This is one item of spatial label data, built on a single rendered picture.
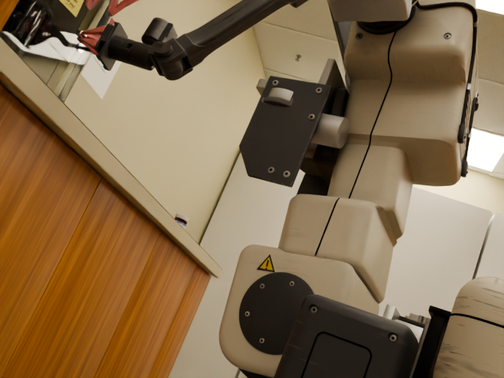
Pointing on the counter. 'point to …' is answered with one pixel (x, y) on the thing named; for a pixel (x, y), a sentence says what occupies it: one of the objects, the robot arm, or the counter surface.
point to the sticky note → (73, 5)
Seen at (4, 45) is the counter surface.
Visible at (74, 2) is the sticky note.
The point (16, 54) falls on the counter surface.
